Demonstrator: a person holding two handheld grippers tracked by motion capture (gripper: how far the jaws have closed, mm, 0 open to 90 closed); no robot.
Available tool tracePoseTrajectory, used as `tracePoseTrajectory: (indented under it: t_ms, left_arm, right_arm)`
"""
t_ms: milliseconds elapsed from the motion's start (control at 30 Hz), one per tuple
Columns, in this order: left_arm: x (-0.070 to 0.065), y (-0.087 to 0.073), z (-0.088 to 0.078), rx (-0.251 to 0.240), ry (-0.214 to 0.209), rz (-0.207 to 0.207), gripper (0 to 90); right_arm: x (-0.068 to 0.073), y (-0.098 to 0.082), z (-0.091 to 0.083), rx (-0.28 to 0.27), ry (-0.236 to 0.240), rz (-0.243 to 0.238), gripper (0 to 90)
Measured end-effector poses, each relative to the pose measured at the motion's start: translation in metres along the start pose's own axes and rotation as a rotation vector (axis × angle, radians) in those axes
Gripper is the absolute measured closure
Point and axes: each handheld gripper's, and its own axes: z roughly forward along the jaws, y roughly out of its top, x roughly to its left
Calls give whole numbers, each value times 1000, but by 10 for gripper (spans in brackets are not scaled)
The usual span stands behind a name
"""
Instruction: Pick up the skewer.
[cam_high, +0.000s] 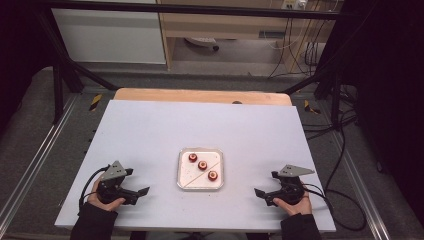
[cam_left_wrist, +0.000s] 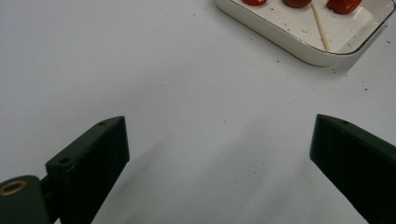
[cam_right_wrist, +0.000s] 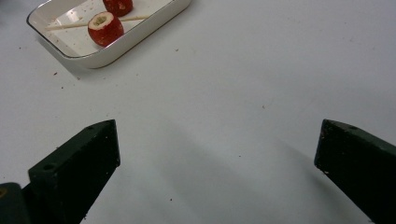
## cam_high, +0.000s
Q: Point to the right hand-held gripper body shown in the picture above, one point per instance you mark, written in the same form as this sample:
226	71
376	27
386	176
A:
293	170

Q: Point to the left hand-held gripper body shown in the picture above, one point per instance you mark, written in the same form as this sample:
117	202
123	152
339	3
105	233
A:
113	171

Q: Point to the square white metal tray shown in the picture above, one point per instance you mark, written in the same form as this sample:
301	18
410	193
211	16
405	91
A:
186	173

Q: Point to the cored red hawthorn fruit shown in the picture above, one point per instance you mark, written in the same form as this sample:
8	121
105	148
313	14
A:
202	165
212	175
192	157

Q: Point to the thin wooden skewer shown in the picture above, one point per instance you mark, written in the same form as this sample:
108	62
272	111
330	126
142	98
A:
196	177

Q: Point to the person's right hand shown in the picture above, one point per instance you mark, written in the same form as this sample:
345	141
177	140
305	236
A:
298	209

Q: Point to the person's left hand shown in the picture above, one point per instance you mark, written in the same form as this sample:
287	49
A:
100	204

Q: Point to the yellow black tape marker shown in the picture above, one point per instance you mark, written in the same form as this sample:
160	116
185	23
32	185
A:
95	102
310	107

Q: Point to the black curtain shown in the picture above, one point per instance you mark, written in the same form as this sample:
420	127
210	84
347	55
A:
390	83

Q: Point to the white cabinet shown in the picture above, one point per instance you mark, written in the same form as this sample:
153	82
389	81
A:
110	36

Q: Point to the white power strip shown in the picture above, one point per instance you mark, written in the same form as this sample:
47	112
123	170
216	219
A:
200	41

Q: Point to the light wooden desk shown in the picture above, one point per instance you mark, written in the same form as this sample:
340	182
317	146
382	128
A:
233	23

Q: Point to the aluminium floor rail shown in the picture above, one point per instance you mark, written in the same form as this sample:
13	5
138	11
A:
36	160
360	186

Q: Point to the white wall socket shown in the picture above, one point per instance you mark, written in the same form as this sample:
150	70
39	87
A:
294	4

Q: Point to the black metal frame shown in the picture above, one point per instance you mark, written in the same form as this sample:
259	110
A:
186	9

